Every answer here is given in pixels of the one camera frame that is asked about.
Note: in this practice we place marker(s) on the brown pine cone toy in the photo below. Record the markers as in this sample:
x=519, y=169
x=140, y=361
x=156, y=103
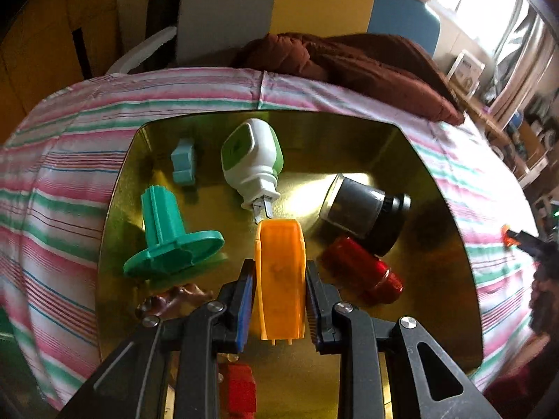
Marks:
x=183, y=297

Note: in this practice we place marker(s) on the green plastic spool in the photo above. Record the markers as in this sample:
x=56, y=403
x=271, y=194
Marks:
x=161, y=222

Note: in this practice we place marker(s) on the white picture frame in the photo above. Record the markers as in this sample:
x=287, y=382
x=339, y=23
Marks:
x=466, y=72

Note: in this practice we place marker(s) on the blue round item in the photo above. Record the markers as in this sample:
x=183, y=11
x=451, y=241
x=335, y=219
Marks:
x=516, y=122

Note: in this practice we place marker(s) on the brown quilt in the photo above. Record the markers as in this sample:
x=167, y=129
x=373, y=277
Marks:
x=358, y=70

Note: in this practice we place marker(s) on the orange plastic scoop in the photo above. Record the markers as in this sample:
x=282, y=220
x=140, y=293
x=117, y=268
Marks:
x=279, y=279

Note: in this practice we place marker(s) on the red toy block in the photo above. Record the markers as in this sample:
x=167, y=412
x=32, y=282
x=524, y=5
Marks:
x=238, y=388

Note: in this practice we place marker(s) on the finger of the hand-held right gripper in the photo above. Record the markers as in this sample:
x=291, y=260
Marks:
x=528, y=242

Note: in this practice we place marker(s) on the grey yellow blue headboard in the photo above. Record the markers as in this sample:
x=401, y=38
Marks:
x=314, y=4

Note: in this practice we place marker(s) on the red plastic cylinder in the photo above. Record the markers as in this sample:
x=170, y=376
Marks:
x=358, y=262

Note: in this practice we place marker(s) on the white bed rail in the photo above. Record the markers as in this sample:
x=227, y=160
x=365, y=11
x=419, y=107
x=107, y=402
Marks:
x=144, y=50

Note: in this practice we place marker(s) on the light blue plastic piece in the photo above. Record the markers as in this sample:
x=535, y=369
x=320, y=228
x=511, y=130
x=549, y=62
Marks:
x=183, y=161

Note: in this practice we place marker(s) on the gold tin box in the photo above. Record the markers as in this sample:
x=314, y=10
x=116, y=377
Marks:
x=349, y=148

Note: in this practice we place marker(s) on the sheer window curtain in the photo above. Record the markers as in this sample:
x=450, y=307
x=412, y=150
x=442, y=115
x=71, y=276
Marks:
x=519, y=61

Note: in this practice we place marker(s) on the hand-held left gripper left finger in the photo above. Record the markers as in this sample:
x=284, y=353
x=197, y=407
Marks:
x=242, y=314

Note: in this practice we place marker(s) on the wooden wardrobe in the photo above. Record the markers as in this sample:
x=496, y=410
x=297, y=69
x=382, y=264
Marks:
x=43, y=43

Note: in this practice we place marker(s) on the grey jar with black lid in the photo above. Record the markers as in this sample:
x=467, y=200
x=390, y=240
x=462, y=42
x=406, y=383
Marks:
x=353, y=205

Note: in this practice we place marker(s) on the striped bed sheet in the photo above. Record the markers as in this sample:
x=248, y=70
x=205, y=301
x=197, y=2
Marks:
x=65, y=161

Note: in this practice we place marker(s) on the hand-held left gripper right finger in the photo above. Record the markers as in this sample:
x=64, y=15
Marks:
x=316, y=310

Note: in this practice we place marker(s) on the wooden side shelf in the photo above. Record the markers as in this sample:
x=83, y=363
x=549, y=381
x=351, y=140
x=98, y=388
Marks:
x=489, y=122

